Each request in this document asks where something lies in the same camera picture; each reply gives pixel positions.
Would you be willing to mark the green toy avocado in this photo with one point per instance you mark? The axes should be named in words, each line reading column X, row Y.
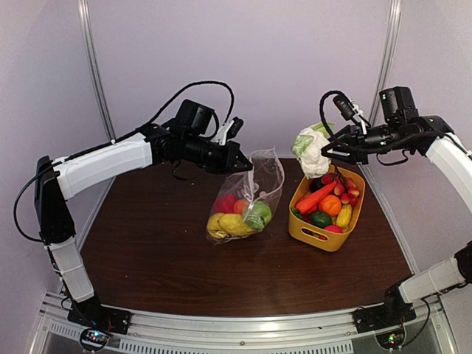
column 320, row 219

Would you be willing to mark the orange toy orange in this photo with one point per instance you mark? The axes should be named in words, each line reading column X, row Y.
column 331, row 204

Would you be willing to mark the clear zip top bag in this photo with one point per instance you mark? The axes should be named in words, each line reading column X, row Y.
column 263, row 183

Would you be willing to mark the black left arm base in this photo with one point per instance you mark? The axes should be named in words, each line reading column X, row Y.
column 105, row 319

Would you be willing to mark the yellow toy corn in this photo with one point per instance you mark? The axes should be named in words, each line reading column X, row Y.
column 344, row 217

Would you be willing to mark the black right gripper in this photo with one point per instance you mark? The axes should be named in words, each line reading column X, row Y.
column 355, row 147

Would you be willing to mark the right aluminium frame post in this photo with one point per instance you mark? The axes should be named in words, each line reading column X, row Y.
column 390, row 44

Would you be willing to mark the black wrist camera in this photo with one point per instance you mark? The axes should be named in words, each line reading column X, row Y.
column 228, row 131
column 350, row 111

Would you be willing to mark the orange toy pumpkin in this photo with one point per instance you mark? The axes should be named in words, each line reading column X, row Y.
column 240, row 206

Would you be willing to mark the aluminium frame post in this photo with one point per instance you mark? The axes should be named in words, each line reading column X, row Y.
column 390, row 44
column 94, row 68

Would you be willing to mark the red toy lychee bunch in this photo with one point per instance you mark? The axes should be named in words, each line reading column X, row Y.
column 346, row 189

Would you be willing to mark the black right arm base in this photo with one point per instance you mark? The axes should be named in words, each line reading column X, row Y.
column 394, row 311

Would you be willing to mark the left aluminium frame post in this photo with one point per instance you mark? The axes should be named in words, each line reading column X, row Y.
column 94, row 68

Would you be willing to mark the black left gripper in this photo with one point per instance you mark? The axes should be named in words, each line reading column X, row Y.
column 228, row 164

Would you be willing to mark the aluminium front rail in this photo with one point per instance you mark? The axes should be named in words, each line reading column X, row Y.
column 325, row 332

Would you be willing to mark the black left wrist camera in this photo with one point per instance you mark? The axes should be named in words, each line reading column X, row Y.
column 228, row 131

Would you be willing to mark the orange toy carrot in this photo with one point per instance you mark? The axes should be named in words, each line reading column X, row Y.
column 310, row 202

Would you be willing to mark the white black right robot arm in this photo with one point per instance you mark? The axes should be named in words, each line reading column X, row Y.
column 434, row 139

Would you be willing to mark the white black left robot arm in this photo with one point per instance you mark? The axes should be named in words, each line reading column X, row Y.
column 62, row 179

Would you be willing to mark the yellow toy bell pepper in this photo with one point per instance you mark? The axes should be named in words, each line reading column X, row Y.
column 234, row 225

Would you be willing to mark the red toy bell pepper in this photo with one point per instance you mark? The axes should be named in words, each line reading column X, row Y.
column 225, row 204

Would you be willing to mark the dark toy plum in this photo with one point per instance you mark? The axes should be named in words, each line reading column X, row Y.
column 316, row 184

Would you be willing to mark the green toy apple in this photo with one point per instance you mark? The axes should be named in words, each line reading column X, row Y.
column 259, row 216

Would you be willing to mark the white toy cauliflower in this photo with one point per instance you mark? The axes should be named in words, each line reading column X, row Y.
column 307, row 149

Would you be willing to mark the red toy apple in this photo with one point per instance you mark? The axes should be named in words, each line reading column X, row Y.
column 334, row 229

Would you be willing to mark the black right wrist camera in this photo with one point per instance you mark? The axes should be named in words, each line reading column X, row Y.
column 350, row 111

